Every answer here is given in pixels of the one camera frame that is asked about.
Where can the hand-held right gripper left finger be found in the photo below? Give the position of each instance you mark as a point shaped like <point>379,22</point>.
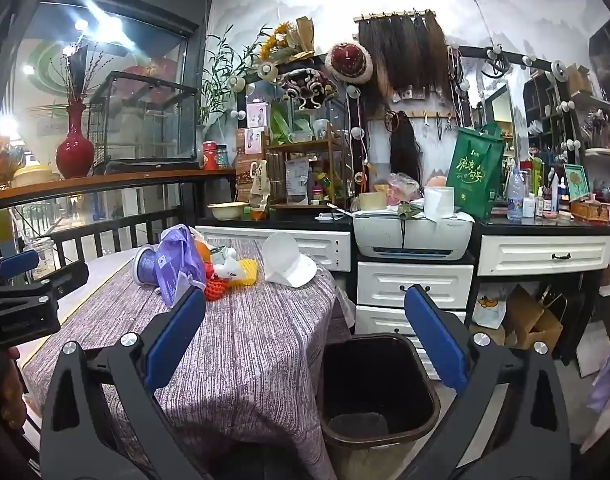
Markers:
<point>177,332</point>

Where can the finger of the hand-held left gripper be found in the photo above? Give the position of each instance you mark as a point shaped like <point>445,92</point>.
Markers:
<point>17,262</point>
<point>67,280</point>

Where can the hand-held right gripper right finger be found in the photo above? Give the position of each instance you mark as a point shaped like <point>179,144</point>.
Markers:
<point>435,340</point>

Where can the red-orange foam fruit net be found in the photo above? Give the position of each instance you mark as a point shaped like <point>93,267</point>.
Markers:
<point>219,287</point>

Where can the brown plastic bin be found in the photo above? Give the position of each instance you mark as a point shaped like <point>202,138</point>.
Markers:
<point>380,375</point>

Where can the purple plastic bag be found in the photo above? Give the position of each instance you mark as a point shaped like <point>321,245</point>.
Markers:
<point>177,260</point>

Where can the white paper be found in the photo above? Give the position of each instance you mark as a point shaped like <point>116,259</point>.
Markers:
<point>226,266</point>

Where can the yellow foam fruit net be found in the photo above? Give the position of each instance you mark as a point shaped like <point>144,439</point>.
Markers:
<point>249,267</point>

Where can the white bag with orange print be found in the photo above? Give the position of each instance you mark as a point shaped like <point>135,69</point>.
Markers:
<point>490,310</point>

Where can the purple paper cup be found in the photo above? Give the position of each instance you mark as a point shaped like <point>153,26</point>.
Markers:
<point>146,266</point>

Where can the striped purple tablecloth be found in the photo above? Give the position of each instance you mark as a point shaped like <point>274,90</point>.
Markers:
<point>265,340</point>

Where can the cardboard box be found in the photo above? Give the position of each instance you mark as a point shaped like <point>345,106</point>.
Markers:
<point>532,322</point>

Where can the white printer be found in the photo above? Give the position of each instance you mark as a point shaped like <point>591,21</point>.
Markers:
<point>412,235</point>

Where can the wooden counter ledge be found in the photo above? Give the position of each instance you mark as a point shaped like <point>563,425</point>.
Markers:
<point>110,180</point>

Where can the red vase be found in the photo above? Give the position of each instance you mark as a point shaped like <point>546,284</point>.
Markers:
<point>75,152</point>

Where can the wide white desk drawer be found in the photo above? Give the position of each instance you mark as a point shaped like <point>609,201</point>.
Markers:
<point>545,255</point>

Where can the black desk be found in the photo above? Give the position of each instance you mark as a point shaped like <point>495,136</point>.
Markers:
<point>275,222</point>

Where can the beige tape roll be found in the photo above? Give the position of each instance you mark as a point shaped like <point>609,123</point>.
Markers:
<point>372,201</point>

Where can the pink plastic bag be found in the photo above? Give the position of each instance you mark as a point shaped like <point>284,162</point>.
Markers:
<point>402,187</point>

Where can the clear water bottle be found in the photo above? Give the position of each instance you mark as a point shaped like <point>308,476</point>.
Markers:
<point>516,195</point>

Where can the green tote bag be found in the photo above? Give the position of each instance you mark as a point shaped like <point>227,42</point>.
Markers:
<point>472,175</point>

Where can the purple cloth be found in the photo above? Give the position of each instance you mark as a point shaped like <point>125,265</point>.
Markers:
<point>605,385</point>

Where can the glass terrarium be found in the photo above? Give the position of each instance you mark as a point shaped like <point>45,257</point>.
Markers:
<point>145,120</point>

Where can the red tin can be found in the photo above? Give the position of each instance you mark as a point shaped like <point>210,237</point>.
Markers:
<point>211,155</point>

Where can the dark lidded jar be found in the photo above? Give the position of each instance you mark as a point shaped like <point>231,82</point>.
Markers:
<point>222,156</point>

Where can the black wig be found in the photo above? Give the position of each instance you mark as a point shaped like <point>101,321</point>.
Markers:
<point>404,145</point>

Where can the dried twigs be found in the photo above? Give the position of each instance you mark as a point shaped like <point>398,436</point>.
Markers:
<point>80,75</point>

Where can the wooden shelf rack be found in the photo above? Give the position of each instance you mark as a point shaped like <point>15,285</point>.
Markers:
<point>310,170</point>

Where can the teal framed sunflower picture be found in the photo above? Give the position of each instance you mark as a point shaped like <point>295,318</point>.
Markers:
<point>576,182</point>

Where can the green bamboo plant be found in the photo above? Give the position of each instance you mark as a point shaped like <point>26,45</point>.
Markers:
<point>220,80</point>

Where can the black ornate headdress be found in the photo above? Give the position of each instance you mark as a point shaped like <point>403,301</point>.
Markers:
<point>305,87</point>

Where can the brown hair wefts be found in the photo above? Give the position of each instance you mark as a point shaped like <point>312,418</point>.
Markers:
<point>402,55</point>

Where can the red round hat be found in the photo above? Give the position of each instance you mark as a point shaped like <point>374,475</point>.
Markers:
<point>350,62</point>

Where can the sunflower bouquet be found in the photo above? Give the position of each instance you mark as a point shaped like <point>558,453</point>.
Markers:
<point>285,42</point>

